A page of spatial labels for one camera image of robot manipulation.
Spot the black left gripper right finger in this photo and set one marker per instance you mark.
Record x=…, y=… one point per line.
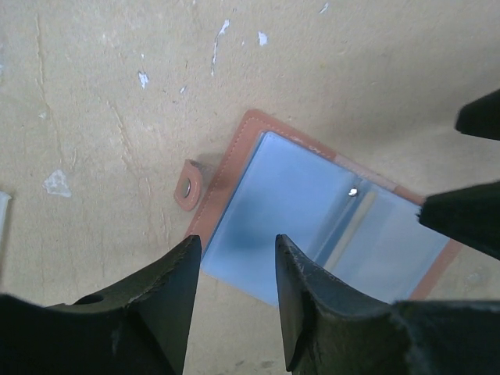
x=329, y=327

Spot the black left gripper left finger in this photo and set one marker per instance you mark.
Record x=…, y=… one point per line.
x=139, y=325

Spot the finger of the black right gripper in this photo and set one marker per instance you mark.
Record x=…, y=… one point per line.
x=481, y=118
x=470, y=215

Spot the pink leather card holder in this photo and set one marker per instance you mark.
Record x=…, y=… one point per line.
x=356, y=224

